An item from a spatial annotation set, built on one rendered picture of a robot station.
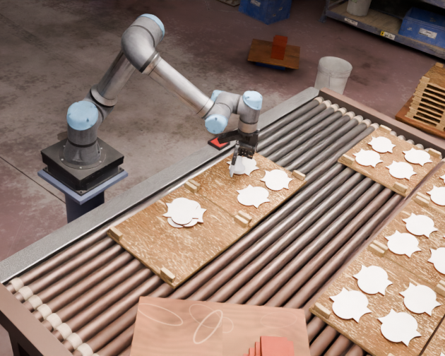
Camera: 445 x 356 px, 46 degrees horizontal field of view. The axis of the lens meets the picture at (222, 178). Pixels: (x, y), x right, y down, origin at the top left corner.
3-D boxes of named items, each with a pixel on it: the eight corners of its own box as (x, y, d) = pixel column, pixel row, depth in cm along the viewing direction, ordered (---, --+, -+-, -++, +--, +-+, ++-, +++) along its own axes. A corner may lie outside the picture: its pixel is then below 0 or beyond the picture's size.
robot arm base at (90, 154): (56, 150, 217) (55, 131, 210) (87, 139, 226) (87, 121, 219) (75, 171, 210) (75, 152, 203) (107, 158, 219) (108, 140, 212)
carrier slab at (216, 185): (184, 186, 216) (184, 183, 215) (244, 147, 243) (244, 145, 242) (250, 229, 201) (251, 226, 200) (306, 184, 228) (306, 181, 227)
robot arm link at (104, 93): (70, 115, 214) (132, 18, 181) (86, 97, 226) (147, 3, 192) (95, 133, 217) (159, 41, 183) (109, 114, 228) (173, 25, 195)
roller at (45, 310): (29, 320, 163) (27, 310, 160) (338, 112, 289) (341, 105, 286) (38, 329, 161) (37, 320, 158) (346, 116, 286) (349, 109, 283)
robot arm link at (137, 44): (121, 32, 172) (232, 124, 185) (133, 19, 181) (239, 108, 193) (104, 55, 179) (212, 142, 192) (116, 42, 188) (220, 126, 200)
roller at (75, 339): (58, 349, 157) (57, 340, 154) (362, 124, 282) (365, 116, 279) (68, 360, 154) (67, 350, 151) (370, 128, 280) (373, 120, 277)
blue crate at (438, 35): (397, 34, 593) (403, 15, 579) (405, 23, 623) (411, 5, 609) (452, 51, 572) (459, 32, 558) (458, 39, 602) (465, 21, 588)
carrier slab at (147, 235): (106, 234, 190) (106, 231, 189) (184, 186, 216) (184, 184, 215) (174, 289, 174) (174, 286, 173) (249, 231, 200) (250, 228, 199)
